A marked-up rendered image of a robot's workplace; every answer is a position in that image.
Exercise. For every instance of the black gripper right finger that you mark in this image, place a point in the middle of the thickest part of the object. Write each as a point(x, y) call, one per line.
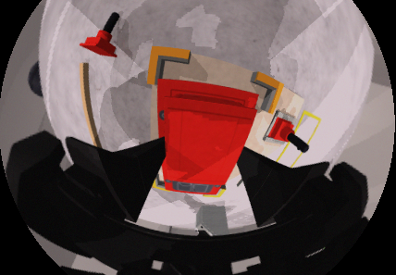
point(270, 185)

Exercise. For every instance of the long wooden stick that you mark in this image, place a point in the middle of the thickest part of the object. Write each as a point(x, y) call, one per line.
point(84, 81)

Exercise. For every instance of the red car hood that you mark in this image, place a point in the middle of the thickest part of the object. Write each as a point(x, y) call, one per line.
point(204, 137)

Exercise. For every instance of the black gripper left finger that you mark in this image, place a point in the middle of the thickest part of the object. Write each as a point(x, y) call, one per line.
point(128, 173)

